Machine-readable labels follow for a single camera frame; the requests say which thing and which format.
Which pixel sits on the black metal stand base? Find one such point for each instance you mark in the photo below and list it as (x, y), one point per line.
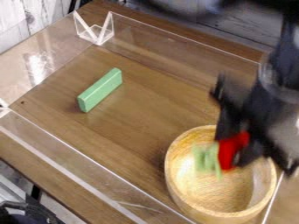
(37, 211)

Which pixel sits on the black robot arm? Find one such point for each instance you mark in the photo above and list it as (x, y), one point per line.
(278, 73)

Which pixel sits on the green rectangular block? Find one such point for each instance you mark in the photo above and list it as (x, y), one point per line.
(99, 90)

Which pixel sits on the round wooden bowl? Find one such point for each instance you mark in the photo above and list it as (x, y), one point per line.
(227, 199)

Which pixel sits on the red plush strawberry toy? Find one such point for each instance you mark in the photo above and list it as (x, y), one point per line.
(214, 157)

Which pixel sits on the clear acrylic corner bracket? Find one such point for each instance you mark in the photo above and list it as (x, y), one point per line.
(95, 34)

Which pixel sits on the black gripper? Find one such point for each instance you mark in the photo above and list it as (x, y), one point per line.
(268, 117)

